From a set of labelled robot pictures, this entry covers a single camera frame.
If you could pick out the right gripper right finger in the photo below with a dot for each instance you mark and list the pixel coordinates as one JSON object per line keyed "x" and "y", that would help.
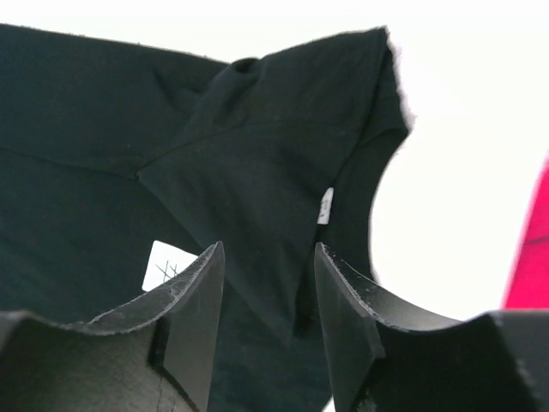
{"x": 351, "y": 308}

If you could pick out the black t shirt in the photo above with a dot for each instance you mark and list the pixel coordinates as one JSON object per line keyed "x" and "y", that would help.
{"x": 108, "y": 147}

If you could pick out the pink t shirt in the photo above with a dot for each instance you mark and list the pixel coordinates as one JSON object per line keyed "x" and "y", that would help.
{"x": 528, "y": 287}

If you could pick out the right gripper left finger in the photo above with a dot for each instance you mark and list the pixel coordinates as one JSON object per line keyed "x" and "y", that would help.
{"x": 184, "y": 315}

